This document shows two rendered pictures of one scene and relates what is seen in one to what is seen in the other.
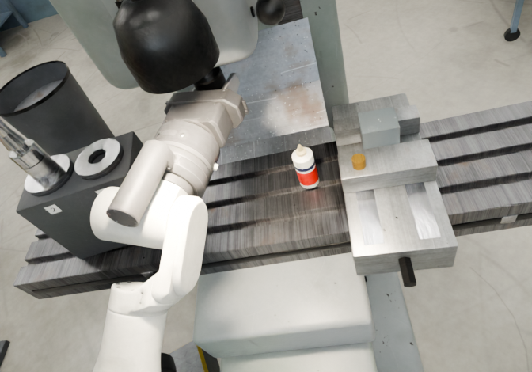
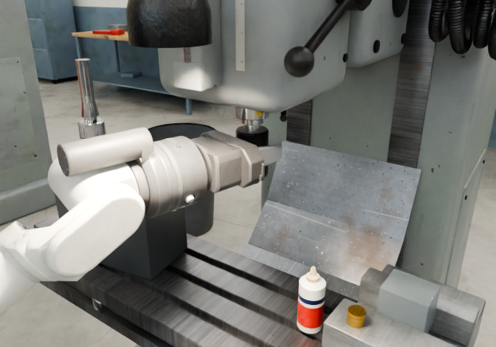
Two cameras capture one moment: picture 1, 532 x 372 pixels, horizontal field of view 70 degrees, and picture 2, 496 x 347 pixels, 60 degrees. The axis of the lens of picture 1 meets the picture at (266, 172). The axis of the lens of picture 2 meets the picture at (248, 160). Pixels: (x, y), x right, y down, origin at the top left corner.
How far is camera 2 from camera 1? 0.20 m
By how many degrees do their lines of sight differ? 30
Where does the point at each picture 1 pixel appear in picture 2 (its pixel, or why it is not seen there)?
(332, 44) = (438, 214)
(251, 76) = (333, 196)
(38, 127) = not seen: hidden behind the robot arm
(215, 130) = (215, 169)
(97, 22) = not seen: hidden behind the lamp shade
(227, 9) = (269, 52)
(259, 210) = (235, 316)
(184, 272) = (67, 245)
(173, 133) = (173, 142)
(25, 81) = (180, 131)
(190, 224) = (108, 207)
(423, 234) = not seen: outside the picture
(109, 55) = (169, 53)
